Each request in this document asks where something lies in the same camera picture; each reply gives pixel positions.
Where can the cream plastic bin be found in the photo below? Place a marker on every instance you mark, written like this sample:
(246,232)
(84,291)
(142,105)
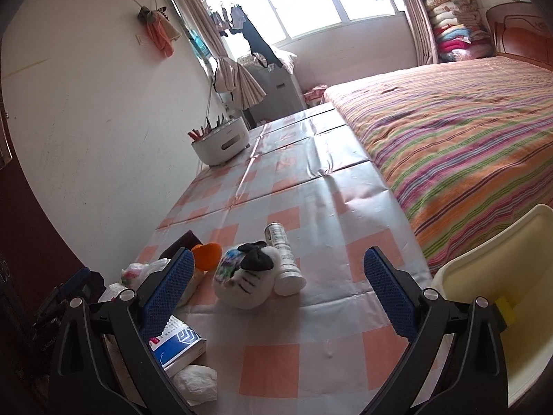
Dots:
(466,276)

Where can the white plush cat toy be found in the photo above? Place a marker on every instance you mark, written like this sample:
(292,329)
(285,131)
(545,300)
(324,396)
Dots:
(246,285)

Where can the white plastic bottle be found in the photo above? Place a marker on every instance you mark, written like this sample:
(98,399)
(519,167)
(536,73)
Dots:
(287,268)

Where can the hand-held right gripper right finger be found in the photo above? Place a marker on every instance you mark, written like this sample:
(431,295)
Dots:
(384,294)

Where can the window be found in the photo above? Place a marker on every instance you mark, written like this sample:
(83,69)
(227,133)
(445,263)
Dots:
(319,8)

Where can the white round container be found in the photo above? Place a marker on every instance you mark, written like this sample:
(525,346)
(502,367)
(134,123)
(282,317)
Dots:
(224,145)

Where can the blue and white box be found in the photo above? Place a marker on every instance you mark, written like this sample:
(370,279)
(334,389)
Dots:
(181,346)

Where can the pink cloth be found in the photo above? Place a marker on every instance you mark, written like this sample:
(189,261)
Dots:
(315,94)

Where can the beige patterned curtain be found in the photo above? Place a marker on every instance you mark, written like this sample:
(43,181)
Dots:
(194,4)
(421,30)

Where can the white plastic bag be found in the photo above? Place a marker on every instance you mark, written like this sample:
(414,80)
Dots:
(138,270)

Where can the striped bed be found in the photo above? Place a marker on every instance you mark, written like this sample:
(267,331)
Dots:
(453,138)

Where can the bunch of pens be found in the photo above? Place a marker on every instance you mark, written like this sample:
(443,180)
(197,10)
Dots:
(203,132)

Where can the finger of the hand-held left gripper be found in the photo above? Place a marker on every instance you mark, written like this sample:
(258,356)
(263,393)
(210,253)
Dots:
(84,281)

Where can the dark wooden door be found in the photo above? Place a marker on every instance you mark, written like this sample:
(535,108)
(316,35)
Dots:
(26,224)

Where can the small white wrapper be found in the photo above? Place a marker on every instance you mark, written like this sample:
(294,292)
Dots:
(113,292)

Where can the white tissue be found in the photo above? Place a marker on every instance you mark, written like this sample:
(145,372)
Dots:
(194,380)

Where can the stack of folded quilts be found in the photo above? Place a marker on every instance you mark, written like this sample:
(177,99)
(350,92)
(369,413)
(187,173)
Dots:
(458,21)

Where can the black hanging garment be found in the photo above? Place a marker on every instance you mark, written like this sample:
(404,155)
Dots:
(257,41)

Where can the wooden headboard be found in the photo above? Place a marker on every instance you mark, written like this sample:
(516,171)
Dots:
(522,30)

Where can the orange hanging towel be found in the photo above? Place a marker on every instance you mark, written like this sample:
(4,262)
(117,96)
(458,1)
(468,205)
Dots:
(162,32)

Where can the grey washing machine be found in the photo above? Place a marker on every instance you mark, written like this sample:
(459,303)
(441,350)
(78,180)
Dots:
(276,95)

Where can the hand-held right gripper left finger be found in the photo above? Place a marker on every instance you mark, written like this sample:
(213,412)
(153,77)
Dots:
(173,285)

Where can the orange checked plastic tablecloth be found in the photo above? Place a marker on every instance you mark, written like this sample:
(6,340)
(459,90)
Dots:
(302,181)

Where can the dark brown wallet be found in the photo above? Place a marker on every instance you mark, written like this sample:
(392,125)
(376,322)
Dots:
(185,242)

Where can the striped beige hanging cloth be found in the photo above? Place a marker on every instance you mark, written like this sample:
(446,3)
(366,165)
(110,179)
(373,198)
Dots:
(242,82)

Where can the yellow block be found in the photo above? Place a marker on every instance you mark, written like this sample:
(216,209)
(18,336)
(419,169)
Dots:
(506,309)

